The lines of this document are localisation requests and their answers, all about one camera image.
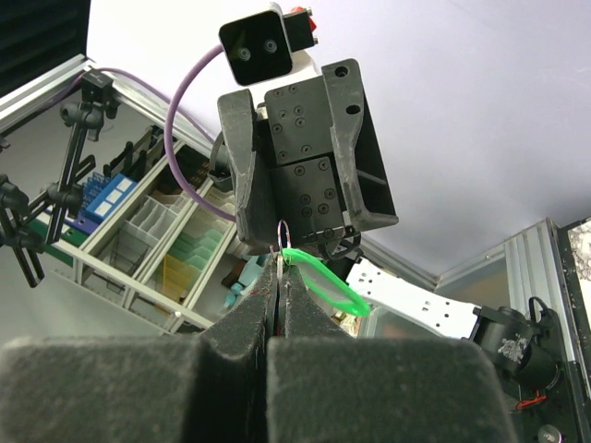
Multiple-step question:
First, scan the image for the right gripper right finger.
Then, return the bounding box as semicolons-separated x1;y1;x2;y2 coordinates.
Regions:
266;266;515;442

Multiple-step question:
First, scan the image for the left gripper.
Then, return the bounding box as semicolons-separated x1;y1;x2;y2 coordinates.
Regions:
217;58;399;254

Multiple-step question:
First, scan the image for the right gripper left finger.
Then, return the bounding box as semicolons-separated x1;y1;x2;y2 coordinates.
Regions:
1;259;277;442

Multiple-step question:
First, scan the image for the metal keyring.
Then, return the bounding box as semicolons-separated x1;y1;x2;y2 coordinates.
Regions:
277;220;292;255

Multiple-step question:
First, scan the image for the silver key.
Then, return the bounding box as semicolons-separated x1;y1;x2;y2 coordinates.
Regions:
276;252;284;285

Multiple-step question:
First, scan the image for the green key tag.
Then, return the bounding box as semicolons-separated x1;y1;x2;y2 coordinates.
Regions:
282;247;370;317

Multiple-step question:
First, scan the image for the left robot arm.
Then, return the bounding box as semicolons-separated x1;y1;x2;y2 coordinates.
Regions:
217;59;561;390

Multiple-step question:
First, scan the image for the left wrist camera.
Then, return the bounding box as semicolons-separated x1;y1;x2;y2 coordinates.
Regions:
218;2;318;87

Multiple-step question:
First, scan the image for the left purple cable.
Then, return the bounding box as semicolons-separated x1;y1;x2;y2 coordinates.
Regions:
54;43;239;222

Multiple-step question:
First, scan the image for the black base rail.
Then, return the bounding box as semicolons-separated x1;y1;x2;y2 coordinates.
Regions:
516;221;591;443

